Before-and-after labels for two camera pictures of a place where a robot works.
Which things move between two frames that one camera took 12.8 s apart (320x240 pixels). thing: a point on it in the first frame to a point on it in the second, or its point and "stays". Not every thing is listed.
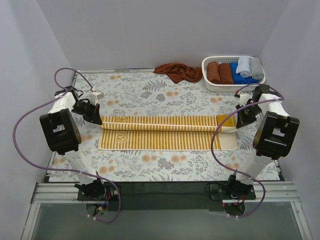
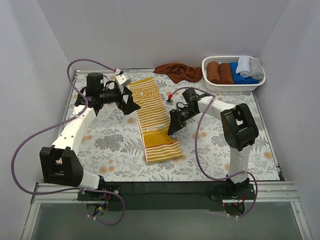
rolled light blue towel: (243, 67) stays
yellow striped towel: (167, 133) to (153, 118)
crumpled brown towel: (179, 73) stays
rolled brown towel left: (213, 72) stays
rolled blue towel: (237, 79) stays
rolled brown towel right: (226, 75) stays
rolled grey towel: (256, 68) stays
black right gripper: (246, 114) to (176, 118)
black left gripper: (89, 111) to (122, 97)
